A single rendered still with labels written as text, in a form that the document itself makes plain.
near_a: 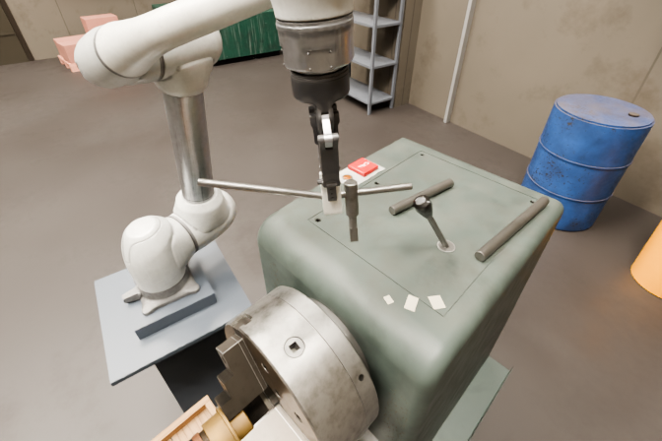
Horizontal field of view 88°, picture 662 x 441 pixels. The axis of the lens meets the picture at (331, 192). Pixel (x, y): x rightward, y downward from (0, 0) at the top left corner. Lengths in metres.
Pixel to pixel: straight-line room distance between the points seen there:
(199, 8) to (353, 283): 0.52
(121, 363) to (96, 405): 0.91
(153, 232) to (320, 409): 0.74
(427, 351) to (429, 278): 0.14
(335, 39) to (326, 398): 0.51
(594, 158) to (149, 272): 2.57
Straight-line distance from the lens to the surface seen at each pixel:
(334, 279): 0.67
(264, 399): 0.78
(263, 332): 0.63
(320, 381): 0.61
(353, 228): 0.59
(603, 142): 2.75
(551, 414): 2.14
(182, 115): 0.99
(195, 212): 1.18
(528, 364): 2.22
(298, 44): 0.41
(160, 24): 0.66
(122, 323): 1.39
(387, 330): 0.63
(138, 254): 1.16
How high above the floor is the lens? 1.77
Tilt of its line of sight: 37 degrees down
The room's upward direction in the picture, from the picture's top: straight up
